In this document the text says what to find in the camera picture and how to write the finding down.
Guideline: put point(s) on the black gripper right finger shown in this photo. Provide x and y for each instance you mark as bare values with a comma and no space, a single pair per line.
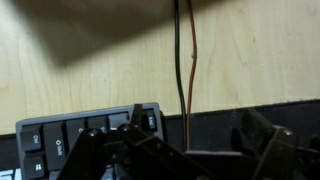
283,153

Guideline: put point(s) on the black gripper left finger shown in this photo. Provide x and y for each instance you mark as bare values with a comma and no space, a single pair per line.
140,156

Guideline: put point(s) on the dark mechanical keyboard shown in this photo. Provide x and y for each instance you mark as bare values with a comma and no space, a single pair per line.
56,143

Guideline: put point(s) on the black desk mat white logo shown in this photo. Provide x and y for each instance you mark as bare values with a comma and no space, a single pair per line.
213,130

